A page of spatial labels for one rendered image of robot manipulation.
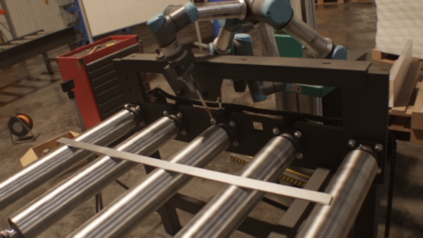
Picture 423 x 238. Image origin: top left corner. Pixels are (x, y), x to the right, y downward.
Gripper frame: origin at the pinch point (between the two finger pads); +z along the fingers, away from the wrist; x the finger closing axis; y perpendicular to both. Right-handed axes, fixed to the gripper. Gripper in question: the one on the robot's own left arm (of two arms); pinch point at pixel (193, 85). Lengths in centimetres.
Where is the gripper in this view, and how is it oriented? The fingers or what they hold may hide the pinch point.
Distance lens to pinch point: 143.8
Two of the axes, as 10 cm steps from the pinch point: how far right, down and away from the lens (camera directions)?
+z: 4.3, 7.6, 4.8
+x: 4.7, -6.5, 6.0
